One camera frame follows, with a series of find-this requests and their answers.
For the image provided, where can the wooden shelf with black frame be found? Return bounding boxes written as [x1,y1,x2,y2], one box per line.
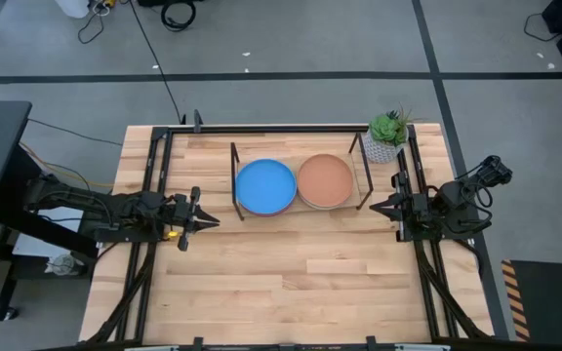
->
[229,131,375,221]

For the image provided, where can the yellow cable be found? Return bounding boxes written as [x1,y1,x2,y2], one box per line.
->
[17,140,116,189]

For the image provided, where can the thin black looped cable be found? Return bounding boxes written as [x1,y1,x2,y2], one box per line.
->
[76,3,107,45]

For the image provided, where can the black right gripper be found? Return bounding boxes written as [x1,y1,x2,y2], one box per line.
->
[369,171,429,243]

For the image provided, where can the long black floor cable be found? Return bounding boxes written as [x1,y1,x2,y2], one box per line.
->
[128,0,184,126]

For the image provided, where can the bright blue plate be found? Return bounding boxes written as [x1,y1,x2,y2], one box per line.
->
[235,158,298,217]

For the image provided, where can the black aluminium table frame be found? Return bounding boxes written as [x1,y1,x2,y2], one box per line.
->
[85,124,495,351]

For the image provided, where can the black mat with hazard stripes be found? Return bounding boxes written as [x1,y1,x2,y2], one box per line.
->
[500,259,562,345]

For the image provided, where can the coiled black cable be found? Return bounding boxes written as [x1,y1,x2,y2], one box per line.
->
[160,0,197,33]

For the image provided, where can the white bucket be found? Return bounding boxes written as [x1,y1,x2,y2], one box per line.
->
[55,0,91,20]

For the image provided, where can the peach terracotta plate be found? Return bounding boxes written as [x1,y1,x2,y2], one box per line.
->
[297,153,355,211]

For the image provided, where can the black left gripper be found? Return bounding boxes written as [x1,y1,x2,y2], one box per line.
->
[171,186,221,253]

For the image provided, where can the succulent in white pot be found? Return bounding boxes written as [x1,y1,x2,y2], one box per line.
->
[361,104,417,165]

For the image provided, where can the black cable to desk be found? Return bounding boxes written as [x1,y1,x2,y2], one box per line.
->
[26,118,124,147]

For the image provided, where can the white paper sheet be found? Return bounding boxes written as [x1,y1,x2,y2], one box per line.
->
[12,207,87,259]

